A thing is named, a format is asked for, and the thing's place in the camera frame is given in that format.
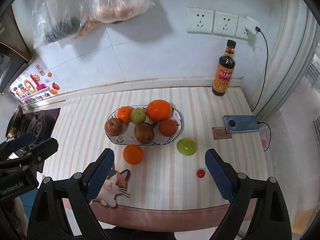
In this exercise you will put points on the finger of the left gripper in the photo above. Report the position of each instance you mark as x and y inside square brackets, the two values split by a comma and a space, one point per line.
[35, 156]
[15, 144]

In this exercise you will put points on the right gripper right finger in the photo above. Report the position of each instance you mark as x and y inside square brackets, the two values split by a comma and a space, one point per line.
[222, 173]

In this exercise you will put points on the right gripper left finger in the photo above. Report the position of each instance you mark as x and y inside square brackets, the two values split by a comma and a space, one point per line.
[96, 173]

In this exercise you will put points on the medium orange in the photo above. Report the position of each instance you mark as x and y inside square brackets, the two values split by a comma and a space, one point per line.
[133, 154]

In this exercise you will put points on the green apple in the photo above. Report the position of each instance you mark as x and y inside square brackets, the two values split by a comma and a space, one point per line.
[137, 116]
[186, 146]

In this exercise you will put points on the red brown apple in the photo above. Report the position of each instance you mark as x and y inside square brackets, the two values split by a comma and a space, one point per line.
[113, 127]

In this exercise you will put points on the small orange mandarin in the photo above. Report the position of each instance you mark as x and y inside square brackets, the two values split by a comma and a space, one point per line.
[124, 114]

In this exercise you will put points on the dark orange fruit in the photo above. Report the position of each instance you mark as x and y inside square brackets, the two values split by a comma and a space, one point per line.
[167, 128]

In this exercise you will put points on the large orange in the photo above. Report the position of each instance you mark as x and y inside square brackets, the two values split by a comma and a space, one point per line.
[158, 110]

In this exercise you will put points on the black frying pan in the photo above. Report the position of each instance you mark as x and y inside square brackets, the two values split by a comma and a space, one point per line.
[14, 123]

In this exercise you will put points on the black gas stove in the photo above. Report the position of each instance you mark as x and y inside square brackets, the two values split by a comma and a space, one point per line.
[40, 124]

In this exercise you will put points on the cherry tomato left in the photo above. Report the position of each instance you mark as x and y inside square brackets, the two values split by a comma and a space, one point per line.
[200, 173]

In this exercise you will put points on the brown label card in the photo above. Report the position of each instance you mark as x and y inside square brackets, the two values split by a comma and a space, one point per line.
[220, 133]

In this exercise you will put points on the blue smartphone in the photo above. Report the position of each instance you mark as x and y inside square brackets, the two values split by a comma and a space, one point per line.
[240, 123]

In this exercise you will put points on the striped table mat with cat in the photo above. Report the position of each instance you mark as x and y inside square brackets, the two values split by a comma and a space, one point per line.
[165, 192]

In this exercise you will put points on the floral oval ceramic plate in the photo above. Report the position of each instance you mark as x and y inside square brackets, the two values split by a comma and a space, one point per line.
[127, 136]

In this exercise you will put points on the black range hood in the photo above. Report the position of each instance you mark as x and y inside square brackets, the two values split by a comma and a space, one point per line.
[15, 55]

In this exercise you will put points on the frosted glass sliding door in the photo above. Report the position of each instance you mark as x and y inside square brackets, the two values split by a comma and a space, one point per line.
[290, 107]

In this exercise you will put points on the dark soy sauce bottle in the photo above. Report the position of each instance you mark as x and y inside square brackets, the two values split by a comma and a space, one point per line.
[224, 70]

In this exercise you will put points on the plastic bag with dark contents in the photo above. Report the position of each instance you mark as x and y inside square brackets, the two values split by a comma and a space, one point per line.
[55, 20]

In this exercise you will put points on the white charger plug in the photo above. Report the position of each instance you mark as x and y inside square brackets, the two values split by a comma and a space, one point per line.
[252, 25]

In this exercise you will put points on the plastic bag with eggs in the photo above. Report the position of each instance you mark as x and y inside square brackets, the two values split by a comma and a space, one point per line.
[111, 11]

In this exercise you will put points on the colourful wall sticker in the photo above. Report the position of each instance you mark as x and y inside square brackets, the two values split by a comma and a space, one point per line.
[35, 84]

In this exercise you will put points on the white wall socket right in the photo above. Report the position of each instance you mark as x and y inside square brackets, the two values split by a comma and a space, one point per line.
[241, 31]

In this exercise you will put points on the white wall socket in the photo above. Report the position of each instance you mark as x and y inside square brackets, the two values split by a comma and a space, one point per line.
[241, 31]
[225, 24]
[200, 20]

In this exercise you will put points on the white wall socket middle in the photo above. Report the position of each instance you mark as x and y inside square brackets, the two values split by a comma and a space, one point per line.
[225, 24]

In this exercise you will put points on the white wall socket left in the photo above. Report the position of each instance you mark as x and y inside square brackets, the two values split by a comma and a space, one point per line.
[200, 20]

